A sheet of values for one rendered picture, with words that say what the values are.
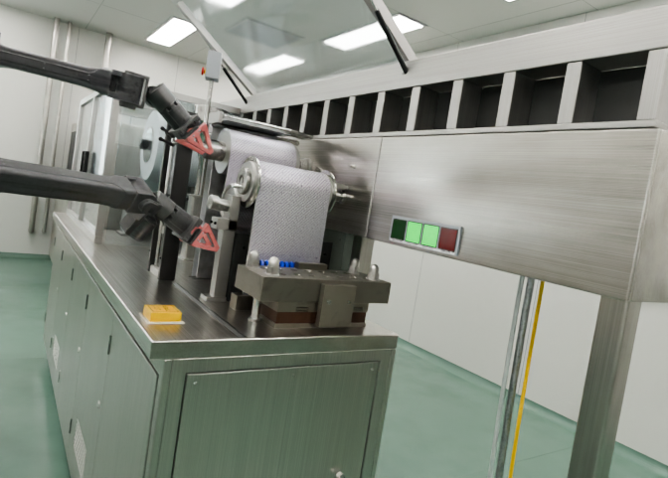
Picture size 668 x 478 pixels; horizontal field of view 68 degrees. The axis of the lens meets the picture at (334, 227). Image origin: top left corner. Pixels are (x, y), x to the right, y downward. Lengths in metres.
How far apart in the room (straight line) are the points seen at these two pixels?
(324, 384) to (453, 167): 0.63
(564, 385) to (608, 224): 2.85
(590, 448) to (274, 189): 0.96
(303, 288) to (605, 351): 0.68
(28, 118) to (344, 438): 5.94
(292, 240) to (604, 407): 0.86
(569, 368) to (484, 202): 2.70
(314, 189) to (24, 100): 5.63
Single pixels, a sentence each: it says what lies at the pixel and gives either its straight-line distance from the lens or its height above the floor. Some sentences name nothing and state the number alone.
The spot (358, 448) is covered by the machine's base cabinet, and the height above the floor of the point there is 0.58.
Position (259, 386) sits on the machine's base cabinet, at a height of 0.79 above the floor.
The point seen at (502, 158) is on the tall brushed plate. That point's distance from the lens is 1.16.
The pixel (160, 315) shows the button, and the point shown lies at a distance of 1.20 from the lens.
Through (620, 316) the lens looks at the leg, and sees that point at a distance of 1.17.
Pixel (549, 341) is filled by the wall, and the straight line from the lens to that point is 3.83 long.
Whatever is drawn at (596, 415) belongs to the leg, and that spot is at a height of 0.88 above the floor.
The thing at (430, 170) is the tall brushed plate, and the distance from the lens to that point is 1.30.
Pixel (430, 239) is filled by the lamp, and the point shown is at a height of 1.18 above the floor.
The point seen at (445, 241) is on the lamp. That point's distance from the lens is 1.22.
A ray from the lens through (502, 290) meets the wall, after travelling 4.03.
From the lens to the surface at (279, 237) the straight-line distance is 1.42.
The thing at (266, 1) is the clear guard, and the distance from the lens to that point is 1.83.
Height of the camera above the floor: 1.23
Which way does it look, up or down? 3 degrees down
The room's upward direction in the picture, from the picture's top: 9 degrees clockwise
